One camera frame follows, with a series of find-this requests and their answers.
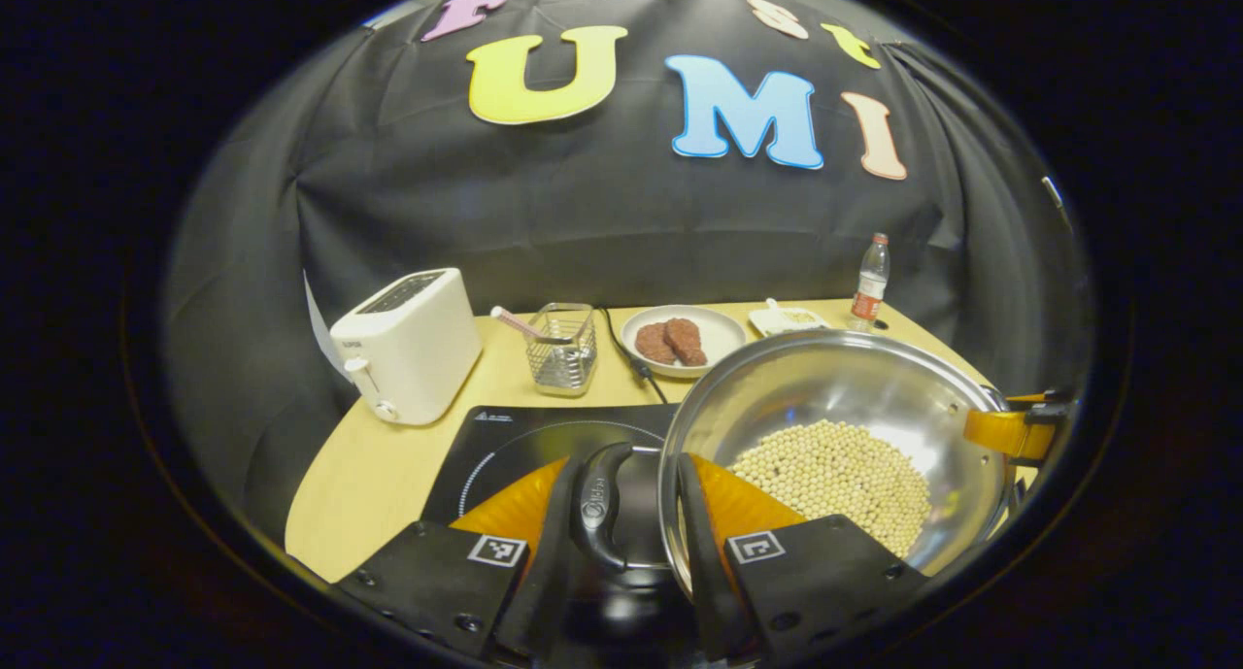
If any black power cable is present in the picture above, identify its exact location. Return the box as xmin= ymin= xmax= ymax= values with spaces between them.
xmin=594 ymin=306 xmax=671 ymax=405

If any pink striped straw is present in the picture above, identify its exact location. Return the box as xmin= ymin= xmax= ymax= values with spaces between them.
xmin=489 ymin=305 xmax=550 ymax=345

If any clear plastic water bottle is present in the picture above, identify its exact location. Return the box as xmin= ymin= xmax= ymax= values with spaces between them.
xmin=849 ymin=233 xmax=891 ymax=332

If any wire mesh basket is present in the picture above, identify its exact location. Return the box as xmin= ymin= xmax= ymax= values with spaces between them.
xmin=524 ymin=302 xmax=599 ymax=398

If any stainless steel pot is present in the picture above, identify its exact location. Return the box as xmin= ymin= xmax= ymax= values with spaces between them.
xmin=568 ymin=329 xmax=1016 ymax=602

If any brown meat slice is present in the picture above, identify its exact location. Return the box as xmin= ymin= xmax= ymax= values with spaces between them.
xmin=634 ymin=321 xmax=678 ymax=366
xmin=664 ymin=318 xmax=709 ymax=367

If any black backdrop cloth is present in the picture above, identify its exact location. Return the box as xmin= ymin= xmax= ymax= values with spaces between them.
xmin=160 ymin=0 xmax=1093 ymax=553

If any white toaster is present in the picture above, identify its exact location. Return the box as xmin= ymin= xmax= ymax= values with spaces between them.
xmin=328 ymin=267 xmax=484 ymax=427

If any black induction cooktop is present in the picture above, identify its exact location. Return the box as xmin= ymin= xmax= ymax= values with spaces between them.
xmin=420 ymin=404 xmax=720 ymax=665

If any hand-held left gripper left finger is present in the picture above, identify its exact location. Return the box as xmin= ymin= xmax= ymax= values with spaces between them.
xmin=335 ymin=455 xmax=584 ymax=665

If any white divided dish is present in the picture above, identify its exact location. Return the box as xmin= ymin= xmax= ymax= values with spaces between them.
xmin=748 ymin=297 xmax=831 ymax=338

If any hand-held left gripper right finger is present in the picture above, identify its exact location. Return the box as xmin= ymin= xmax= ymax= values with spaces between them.
xmin=675 ymin=452 xmax=933 ymax=665

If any white round plate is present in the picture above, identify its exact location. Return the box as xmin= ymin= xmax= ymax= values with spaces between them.
xmin=620 ymin=304 xmax=749 ymax=380

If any pile of soybeans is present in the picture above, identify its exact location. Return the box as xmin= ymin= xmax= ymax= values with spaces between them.
xmin=728 ymin=418 xmax=933 ymax=560

